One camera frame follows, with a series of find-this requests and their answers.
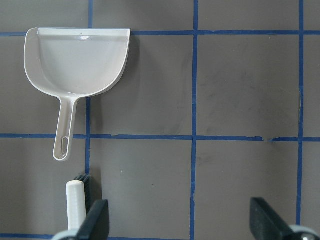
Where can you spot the white hand brush black bristles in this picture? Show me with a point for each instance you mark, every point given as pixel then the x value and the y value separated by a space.
pixel 78 200

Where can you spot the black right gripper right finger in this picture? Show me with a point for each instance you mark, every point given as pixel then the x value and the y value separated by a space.
pixel 266 224

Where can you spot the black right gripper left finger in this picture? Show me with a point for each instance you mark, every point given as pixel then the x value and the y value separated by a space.
pixel 96 226

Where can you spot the white plastic dustpan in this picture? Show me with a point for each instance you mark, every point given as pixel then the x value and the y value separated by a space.
pixel 71 64

